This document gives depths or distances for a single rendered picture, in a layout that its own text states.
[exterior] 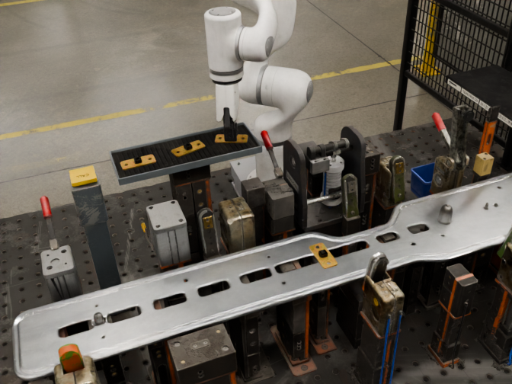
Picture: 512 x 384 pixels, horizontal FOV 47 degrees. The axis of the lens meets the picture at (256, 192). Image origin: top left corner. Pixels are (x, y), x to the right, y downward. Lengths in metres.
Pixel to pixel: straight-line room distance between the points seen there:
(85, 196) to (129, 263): 0.47
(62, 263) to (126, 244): 0.59
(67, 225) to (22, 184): 1.62
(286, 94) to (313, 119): 2.25
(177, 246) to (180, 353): 0.30
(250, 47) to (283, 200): 0.39
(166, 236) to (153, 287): 0.12
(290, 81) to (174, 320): 0.79
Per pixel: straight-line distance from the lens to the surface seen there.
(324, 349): 1.62
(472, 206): 1.64
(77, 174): 1.51
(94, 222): 1.55
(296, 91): 1.74
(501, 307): 1.59
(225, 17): 1.38
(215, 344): 1.22
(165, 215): 1.40
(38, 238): 2.10
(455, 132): 1.65
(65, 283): 1.42
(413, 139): 2.47
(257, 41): 1.37
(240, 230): 1.43
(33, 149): 4.02
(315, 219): 1.59
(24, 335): 1.37
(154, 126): 4.02
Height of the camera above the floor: 1.97
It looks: 36 degrees down
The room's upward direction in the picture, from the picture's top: 3 degrees counter-clockwise
